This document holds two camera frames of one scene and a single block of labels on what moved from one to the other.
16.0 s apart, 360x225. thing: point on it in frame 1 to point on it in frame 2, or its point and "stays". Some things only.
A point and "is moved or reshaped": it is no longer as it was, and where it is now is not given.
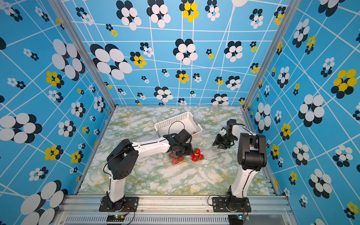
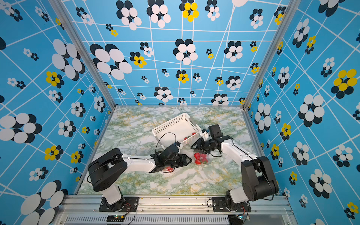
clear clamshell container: [203, 154] is moved or reshaped
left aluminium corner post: [86, 50] stays
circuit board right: [238, 219] stays
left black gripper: [190, 150] to [184, 161]
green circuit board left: [115, 218] stays
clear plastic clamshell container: [176, 159] is moved or reshaped
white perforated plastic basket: [176, 124] stays
